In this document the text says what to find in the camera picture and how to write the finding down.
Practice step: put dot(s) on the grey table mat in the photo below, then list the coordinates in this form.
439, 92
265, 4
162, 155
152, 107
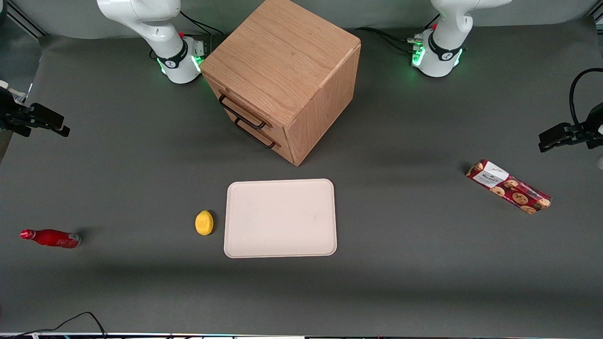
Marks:
424, 282

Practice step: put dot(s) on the red drink bottle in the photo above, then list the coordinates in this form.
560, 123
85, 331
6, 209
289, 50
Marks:
52, 238

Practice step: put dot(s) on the red cookie box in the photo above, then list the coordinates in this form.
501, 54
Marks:
509, 187

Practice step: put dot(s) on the wooden drawer cabinet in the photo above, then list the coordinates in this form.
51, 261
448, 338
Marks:
282, 56

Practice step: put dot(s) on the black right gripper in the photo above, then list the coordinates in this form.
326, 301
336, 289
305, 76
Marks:
10, 115

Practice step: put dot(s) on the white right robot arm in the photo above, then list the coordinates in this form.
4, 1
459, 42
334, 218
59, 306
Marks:
176, 61

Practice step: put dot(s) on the aluminium frame rail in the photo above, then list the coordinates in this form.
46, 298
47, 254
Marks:
23, 20

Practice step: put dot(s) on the beige rectangular tray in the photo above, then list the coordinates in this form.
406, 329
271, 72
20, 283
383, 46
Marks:
280, 219

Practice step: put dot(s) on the white plastic bracket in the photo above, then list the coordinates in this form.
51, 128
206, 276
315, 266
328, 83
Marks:
16, 95

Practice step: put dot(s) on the yellow lemon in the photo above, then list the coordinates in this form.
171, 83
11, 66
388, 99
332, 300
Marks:
204, 223

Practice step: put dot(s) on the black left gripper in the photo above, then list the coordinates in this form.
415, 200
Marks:
590, 128

